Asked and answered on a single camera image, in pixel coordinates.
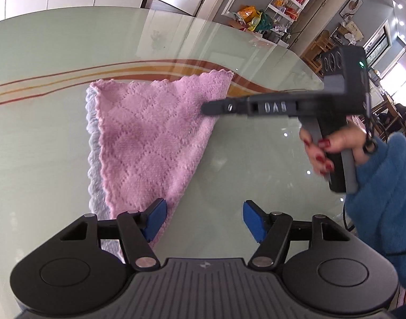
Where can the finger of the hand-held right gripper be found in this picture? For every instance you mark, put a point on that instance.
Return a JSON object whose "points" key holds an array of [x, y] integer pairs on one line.
{"points": [[223, 108]]}

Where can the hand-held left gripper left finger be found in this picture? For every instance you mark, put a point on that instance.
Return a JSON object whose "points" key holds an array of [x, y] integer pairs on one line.
{"points": [[155, 219]]}

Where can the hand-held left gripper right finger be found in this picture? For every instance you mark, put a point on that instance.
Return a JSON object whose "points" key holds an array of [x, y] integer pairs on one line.
{"points": [[252, 221]]}

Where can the pink towel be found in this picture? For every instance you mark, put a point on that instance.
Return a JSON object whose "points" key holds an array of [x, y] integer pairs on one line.
{"points": [[150, 126]]}

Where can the person's right hand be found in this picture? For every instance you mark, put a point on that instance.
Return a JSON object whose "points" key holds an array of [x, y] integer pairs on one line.
{"points": [[342, 141]]}

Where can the wooden chair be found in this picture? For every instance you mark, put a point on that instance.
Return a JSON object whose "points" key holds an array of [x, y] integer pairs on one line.
{"points": [[317, 53]]}

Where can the white shelf rack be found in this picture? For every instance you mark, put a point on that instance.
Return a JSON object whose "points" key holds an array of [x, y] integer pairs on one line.
{"points": [[289, 10]]}

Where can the green bag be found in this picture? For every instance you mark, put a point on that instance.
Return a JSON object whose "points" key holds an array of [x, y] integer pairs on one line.
{"points": [[263, 23]]}

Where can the orange snack bag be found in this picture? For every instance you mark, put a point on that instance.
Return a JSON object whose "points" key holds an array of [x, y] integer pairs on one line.
{"points": [[247, 14]]}

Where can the framed wall picture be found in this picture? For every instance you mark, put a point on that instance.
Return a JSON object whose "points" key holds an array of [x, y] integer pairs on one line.
{"points": [[350, 5]]}

